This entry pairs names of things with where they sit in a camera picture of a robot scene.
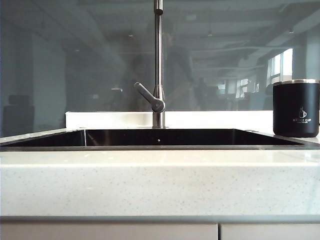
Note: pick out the dark steel sink basin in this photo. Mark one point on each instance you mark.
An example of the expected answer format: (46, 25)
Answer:
(200, 137)

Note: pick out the white cabinet door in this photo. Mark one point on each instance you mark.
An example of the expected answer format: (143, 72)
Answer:
(270, 233)

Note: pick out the black mug with steel rim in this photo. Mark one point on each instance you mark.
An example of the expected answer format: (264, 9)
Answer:
(295, 100)

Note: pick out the steel kitchen faucet pipe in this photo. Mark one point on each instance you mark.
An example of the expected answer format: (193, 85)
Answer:
(158, 50)

